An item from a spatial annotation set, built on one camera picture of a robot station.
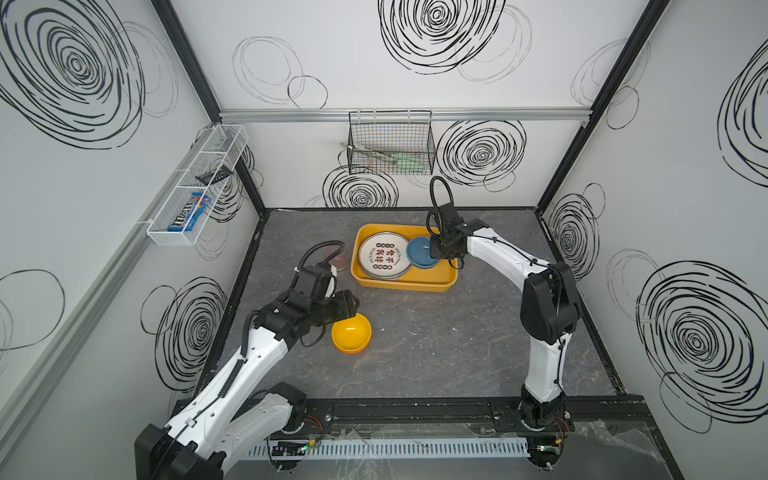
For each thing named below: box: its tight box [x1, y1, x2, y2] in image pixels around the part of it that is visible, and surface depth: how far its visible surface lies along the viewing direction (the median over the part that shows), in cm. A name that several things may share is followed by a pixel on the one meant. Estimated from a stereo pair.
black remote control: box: [195, 164, 233, 186], surface depth 81 cm
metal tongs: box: [340, 142, 397, 163], surface depth 86 cm
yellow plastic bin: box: [350, 224, 459, 293], surface depth 98 cm
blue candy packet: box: [167, 192, 212, 232], surface depth 72 cm
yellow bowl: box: [331, 313, 373, 355], surface depth 85 cm
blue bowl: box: [406, 236, 440, 270], surface depth 93 cm
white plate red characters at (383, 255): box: [358, 231, 412, 280], surface depth 104 cm
